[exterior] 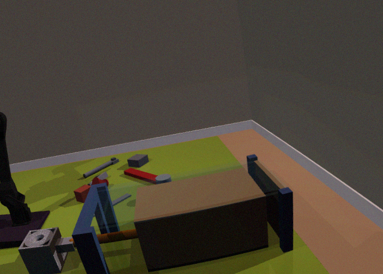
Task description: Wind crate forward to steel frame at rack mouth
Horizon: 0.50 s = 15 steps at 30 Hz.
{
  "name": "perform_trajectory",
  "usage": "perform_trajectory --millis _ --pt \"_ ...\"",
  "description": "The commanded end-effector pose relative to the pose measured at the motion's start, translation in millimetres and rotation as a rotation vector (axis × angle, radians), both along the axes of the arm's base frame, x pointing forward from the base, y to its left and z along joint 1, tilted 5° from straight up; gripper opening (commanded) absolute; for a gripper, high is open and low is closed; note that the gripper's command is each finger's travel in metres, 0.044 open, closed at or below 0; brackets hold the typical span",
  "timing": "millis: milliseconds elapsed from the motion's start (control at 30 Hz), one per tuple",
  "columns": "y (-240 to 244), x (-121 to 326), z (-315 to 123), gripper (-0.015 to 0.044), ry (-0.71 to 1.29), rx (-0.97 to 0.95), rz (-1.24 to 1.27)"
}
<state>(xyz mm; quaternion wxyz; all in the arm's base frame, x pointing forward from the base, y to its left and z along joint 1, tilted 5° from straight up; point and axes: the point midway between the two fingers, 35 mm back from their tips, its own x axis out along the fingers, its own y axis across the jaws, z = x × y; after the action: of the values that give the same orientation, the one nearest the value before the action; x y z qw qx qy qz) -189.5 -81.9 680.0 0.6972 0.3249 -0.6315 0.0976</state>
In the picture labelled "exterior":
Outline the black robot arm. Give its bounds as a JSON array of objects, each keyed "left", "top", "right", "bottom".
[{"left": 0, "top": 112, "right": 32, "bottom": 227}]

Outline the dark grey rod with square head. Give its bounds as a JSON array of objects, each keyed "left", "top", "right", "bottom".
[{"left": 83, "top": 157, "right": 119, "bottom": 178}]

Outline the dark red flat bar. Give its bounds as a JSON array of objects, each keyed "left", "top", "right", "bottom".
[{"left": 124, "top": 168, "right": 158, "bottom": 179}]

